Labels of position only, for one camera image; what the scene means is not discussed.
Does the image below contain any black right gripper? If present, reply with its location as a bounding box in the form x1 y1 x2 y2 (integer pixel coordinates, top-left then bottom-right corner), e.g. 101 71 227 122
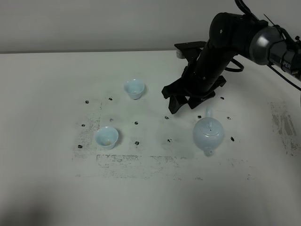
162 41 226 114

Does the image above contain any light blue porcelain teapot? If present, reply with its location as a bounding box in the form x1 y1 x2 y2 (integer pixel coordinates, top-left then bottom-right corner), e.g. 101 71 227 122
193 107 225 157

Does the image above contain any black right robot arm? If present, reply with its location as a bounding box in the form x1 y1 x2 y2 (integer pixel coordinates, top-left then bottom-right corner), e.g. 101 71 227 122
162 0 301 114

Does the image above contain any far light blue teacup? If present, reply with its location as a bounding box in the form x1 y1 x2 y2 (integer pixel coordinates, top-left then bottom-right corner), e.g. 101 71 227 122
124 79 145 100

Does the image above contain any light blue teacup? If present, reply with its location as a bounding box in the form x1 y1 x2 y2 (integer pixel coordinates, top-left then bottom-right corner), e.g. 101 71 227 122
95 126 119 150
124 79 145 100

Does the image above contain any near light blue teacup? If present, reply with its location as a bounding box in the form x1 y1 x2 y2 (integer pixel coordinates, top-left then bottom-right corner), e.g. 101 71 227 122
95 126 119 150

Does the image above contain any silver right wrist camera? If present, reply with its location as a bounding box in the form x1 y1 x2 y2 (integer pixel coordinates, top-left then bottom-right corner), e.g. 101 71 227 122
176 49 185 59

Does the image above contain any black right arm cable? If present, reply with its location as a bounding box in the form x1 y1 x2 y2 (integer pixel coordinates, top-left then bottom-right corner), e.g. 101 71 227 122
224 0 301 90

